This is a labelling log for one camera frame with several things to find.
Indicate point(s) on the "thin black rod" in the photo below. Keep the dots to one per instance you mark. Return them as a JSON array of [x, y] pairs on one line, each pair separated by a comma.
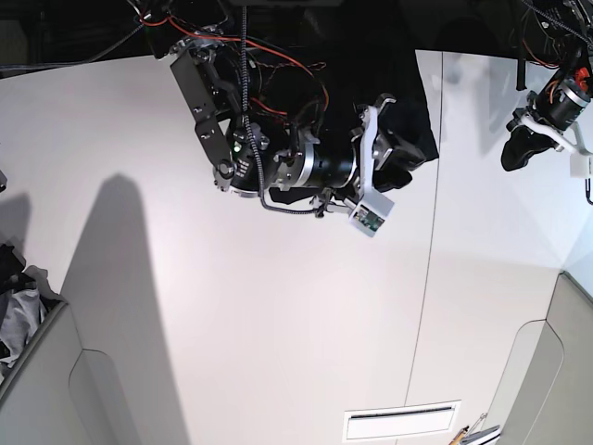
[[401, 413]]

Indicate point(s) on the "clothes pile in bin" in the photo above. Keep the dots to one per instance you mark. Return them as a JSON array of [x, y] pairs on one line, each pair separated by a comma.
[[23, 308]]

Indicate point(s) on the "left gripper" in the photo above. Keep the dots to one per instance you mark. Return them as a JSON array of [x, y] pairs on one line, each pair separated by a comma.
[[551, 111]]

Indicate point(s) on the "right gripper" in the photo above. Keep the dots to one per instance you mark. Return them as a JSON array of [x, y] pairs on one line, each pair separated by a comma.
[[322, 159]]

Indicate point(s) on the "grey bin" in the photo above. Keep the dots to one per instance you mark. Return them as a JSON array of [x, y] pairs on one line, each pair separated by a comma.
[[51, 397], [554, 402]]

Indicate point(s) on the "grey left bin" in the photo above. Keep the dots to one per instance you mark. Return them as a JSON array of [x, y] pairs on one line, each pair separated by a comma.
[[51, 397]]

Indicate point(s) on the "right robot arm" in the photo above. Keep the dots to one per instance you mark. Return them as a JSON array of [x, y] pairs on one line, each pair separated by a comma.
[[320, 101]]

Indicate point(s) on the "yellow pencil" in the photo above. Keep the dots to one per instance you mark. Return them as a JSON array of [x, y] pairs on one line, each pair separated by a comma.
[[459, 436]]

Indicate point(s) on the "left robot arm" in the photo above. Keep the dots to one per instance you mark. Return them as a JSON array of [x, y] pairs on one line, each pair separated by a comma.
[[567, 25]]

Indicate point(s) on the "grey right bin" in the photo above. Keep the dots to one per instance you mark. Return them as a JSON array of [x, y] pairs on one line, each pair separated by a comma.
[[554, 402]]

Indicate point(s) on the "black T-shirt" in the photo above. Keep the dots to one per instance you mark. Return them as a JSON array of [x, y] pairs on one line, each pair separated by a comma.
[[368, 51]]

